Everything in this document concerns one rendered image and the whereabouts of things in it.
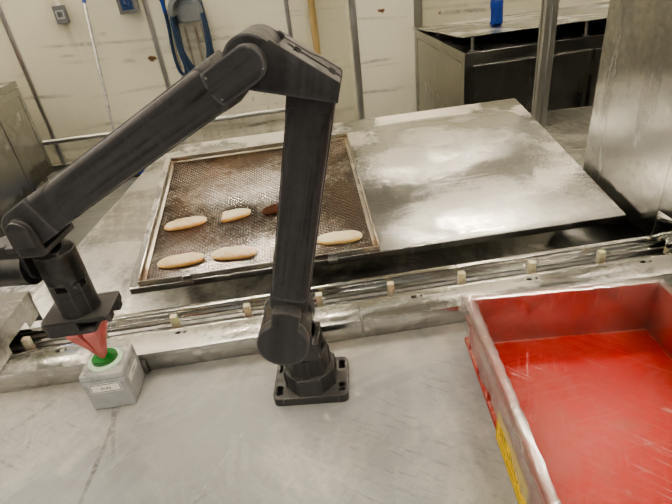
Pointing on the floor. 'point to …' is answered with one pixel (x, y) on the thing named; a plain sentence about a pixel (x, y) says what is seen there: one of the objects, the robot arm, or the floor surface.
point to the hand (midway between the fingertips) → (102, 351)
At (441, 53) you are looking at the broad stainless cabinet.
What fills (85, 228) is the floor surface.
